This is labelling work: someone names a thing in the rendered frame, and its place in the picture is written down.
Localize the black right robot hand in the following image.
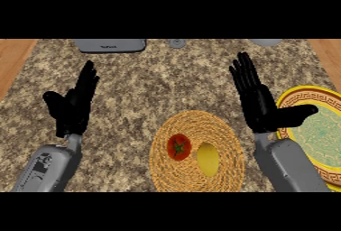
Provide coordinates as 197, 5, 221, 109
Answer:
227, 51, 320, 134

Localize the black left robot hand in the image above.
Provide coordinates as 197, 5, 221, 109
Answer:
41, 60, 101, 139

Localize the yellow patterned plate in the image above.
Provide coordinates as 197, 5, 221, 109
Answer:
276, 85, 341, 192

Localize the round woven wicker placemat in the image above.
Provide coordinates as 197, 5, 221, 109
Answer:
147, 110, 246, 193

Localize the yellow lemon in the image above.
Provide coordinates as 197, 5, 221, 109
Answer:
196, 142, 221, 178

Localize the pale grey rounded object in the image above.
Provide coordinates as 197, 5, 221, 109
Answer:
248, 39, 283, 47

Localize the grey rectangular appliance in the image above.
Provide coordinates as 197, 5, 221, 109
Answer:
73, 39, 147, 54

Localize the red tomato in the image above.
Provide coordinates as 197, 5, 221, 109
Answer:
165, 133, 193, 162

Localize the small grey round disc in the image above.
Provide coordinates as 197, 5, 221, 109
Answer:
168, 39, 187, 49

